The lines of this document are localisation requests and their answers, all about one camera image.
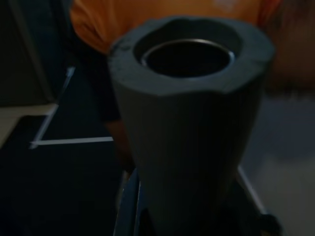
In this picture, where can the person in orange shirt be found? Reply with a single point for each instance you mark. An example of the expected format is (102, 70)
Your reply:
(110, 24)

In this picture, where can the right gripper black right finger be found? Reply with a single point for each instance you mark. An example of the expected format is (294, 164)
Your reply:
(253, 221)

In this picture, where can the large black floor mat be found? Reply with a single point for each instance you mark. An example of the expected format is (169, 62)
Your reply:
(61, 184)

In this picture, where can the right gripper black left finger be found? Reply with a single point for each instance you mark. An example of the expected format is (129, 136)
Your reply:
(130, 216)

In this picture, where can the dark taped floor mat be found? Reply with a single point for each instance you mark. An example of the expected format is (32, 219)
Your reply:
(83, 110)

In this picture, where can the white tape strip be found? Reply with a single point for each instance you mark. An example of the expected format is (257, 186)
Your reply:
(73, 141)
(56, 98)

